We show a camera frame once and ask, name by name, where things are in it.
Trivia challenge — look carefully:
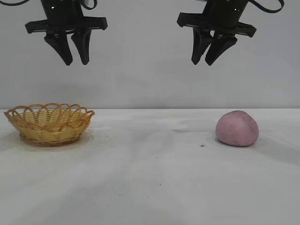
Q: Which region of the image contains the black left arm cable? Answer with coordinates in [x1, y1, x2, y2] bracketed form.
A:
[79, 0, 94, 10]
[4, 0, 27, 7]

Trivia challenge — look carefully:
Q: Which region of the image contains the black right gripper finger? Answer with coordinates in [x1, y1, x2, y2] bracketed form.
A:
[205, 32, 238, 66]
[191, 27, 214, 66]

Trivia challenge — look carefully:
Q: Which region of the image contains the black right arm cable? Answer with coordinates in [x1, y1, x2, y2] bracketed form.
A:
[248, 0, 285, 15]

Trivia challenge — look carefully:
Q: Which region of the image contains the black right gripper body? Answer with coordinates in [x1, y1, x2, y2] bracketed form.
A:
[177, 0, 257, 38]

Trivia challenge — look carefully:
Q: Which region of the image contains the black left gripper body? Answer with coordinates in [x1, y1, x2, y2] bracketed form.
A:
[25, 0, 108, 34]

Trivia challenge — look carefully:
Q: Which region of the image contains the yellow woven wicker basket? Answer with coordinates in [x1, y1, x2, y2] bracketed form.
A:
[4, 102, 96, 146]

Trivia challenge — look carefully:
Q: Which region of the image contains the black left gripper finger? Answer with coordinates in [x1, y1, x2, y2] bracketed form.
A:
[44, 31, 73, 66]
[70, 29, 91, 66]

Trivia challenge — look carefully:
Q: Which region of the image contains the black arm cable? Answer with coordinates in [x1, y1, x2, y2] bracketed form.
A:
[4, 0, 27, 7]
[79, 0, 94, 10]
[248, 0, 285, 15]

